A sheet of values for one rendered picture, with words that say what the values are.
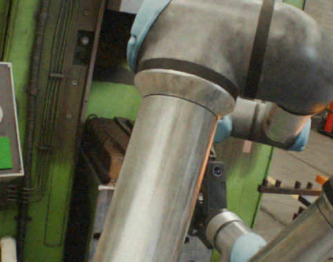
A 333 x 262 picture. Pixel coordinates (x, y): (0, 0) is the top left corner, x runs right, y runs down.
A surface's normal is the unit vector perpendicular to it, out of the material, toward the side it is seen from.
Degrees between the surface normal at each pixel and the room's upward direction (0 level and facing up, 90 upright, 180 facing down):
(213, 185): 62
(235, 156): 90
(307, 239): 86
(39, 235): 90
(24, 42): 90
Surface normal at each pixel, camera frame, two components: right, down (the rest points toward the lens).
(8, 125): 0.65, -0.24
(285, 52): -0.01, 0.18
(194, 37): -0.05, -0.29
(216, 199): 0.36, -0.22
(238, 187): 0.28, 0.25
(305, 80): 0.29, 0.55
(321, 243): -0.29, 0.30
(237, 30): -0.19, -0.07
